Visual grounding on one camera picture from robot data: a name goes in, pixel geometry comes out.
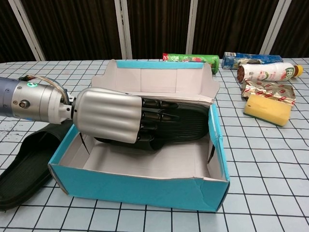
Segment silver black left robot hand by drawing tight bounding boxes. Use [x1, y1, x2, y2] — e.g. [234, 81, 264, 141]
[71, 87, 181, 144]

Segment black rubber slipper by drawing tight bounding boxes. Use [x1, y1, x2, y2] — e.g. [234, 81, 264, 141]
[93, 96, 210, 152]
[0, 125, 71, 213]

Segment blue cardboard shoebox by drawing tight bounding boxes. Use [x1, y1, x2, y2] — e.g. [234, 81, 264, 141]
[47, 59, 230, 213]

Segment green chip can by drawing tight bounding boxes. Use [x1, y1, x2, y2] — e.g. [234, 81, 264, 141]
[162, 53, 220, 75]

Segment yellow sponge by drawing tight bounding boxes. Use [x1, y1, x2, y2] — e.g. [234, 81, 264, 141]
[243, 93, 292, 127]

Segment white bottle yellow cap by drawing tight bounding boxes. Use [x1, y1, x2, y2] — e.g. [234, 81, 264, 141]
[237, 62, 304, 84]

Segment gold foil snack packet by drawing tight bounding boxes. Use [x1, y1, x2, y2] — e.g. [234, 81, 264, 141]
[240, 78, 295, 107]

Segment blue carton pack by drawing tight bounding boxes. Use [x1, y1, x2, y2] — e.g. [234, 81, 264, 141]
[222, 52, 283, 71]

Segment blue checkered tablecloth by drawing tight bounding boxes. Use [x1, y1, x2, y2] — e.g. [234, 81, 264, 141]
[0, 57, 309, 232]

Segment clear orange wrist wires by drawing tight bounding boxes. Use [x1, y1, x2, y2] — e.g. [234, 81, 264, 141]
[19, 75, 70, 103]

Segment white partition frame post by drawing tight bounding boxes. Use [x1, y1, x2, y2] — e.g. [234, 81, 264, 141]
[114, 0, 133, 60]
[259, 0, 287, 58]
[10, 0, 46, 61]
[185, 0, 206, 55]

